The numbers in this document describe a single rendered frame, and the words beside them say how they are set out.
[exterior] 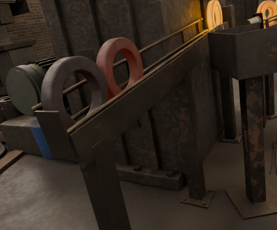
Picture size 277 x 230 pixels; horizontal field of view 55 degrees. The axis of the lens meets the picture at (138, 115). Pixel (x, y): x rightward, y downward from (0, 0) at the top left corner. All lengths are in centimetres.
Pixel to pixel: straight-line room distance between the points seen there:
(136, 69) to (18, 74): 136
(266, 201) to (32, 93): 156
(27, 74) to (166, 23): 115
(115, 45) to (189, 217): 80
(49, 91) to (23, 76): 146
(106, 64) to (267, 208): 89
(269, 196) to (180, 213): 39
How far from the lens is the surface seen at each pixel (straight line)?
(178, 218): 122
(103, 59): 69
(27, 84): 201
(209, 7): 150
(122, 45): 75
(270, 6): 201
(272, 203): 128
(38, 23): 840
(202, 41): 124
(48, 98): 56
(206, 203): 127
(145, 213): 128
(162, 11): 115
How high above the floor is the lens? 80
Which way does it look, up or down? 19 degrees down
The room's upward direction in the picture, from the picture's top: 11 degrees counter-clockwise
